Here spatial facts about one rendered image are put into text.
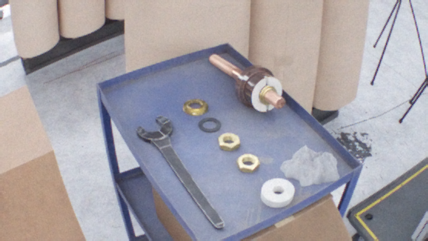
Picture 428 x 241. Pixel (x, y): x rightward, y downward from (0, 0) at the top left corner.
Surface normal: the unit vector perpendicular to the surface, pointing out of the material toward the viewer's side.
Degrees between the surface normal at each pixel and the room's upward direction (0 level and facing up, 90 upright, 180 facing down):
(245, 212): 0
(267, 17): 90
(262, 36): 90
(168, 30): 90
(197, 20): 90
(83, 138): 0
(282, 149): 0
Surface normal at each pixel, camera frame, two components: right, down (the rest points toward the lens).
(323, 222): 0.25, -0.47
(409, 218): 0.03, -0.78
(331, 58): -0.21, 0.60
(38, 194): 0.59, 0.52
